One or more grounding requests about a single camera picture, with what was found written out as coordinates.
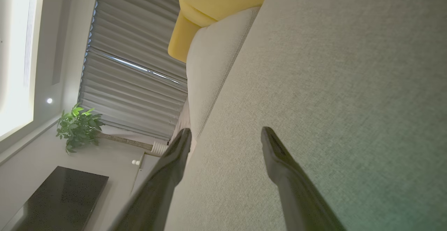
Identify grey sofa seat cushion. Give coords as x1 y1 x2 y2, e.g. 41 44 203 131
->
186 7 261 138

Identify black flat television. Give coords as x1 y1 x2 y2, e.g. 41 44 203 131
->
1 166 109 231

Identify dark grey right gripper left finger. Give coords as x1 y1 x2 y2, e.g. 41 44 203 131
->
108 128 192 231

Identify grey and mint TV cabinet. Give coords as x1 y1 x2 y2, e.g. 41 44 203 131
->
131 152 162 197

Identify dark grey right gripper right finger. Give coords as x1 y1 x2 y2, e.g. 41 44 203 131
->
261 127 346 231

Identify white ribbed plant pot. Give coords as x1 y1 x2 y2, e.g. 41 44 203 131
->
152 141 169 157

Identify grey pleated curtain panel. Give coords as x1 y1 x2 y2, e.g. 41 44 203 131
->
87 0 188 85
78 48 188 141

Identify green leafy indoor tree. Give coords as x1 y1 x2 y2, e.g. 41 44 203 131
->
56 103 155 155

